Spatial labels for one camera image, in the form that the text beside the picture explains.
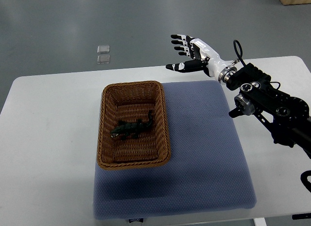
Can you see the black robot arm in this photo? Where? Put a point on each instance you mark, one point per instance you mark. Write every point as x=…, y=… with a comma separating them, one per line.
x=287, y=118

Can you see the dark toy crocodile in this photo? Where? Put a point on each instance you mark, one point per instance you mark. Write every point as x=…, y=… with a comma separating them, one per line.
x=125, y=129

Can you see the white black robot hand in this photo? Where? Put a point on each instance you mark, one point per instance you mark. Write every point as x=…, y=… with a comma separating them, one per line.
x=203, y=58

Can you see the black table control panel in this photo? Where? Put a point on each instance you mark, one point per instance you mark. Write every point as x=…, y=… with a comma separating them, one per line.
x=301, y=216

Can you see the blue-grey foam cushion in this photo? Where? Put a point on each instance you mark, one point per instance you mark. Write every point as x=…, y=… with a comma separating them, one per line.
x=207, y=170

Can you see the upper metal floor plate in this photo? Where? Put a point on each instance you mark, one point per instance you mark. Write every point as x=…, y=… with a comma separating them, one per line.
x=103, y=49

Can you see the brown wicker basket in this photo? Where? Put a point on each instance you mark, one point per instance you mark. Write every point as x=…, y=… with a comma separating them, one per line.
x=129, y=102

